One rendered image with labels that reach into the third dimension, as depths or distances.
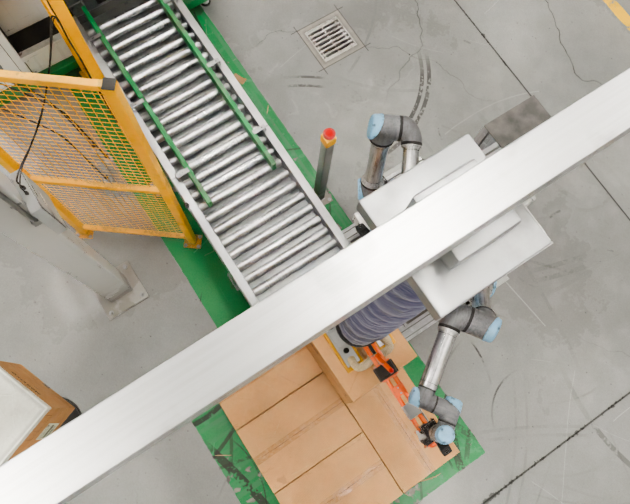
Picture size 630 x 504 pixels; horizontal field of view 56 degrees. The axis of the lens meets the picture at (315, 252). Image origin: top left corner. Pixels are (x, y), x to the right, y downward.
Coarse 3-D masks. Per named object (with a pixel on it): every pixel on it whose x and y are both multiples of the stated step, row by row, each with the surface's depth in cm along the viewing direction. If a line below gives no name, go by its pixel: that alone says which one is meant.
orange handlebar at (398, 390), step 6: (366, 348) 285; (378, 348) 285; (372, 354) 284; (378, 354) 285; (372, 360) 284; (396, 378) 282; (390, 384) 281; (402, 384) 281; (396, 390) 280; (402, 390) 280; (396, 396) 280; (408, 396) 280; (402, 402) 279; (420, 414) 278; (414, 420) 278
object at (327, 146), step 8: (328, 144) 336; (320, 152) 356; (328, 152) 349; (320, 160) 365; (328, 160) 362; (320, 168) 375; (328, 168) 376; (320, 176) 385; (320, 184) 396; (320, 192) 412; (320, 200) 430
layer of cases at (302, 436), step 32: (256, 384) 343; (288, 384) 344; (320, 384) 345; (384, 384) 347; (256, 416) 339; (288, 416) 339; (320, 416) 340; (352, 416) 341; (384, 416) 342; (416, 416) 343; (256, 448) 334; (288, 448) 335; (320, 448) 336; (352, 448) 337; (384, 448) 338; (416, 448) 339; (288, 480) 331; (320, 480) 332; (352, 480) 332; (384, 480) 333; (416, 480) 334
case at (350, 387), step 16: (320, 336) 299; (400, 336) 301; (320, 352) 297; (400, 352) 299; (336, 368) 295; (368, 368) 296; (400, 368) 297; (336, 384) 311; (352, 384) 294; (368, 384) 294; (352, 400) 292
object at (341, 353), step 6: (330, 330) 298; (324, 336) 298; (330, 342) 297; (336, 348) 295; (342, 348) 296; (348, 348) 296; (354, 348) 296; (336, 354) 295; (342, 354) 295; (348, 354) 295; (354, 354) 295; (342, 360) 295; (360, 360) 295; (348, 366) 294; (348, 372) 293
